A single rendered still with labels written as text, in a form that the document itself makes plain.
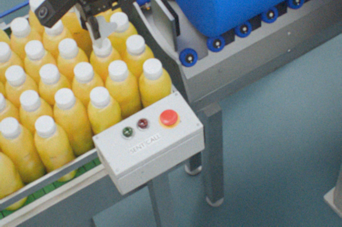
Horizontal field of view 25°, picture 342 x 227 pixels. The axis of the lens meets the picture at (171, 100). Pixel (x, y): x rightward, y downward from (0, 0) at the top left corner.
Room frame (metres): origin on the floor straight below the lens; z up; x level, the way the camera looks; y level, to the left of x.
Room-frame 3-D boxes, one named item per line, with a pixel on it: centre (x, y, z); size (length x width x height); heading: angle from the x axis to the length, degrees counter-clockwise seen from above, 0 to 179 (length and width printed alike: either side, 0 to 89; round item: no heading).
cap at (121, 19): (1.03, 0.09, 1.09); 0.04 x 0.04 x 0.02
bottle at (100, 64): (0.97, 0.13, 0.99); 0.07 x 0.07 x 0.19
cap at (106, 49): (0.97, 0.13, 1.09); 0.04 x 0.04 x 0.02
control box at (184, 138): (0.74, 0.06, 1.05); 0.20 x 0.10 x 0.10; 114
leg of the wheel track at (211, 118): (1.06, -0.10, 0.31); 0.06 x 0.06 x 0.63; 24
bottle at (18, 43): (1.05, 0.31, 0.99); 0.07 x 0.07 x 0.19
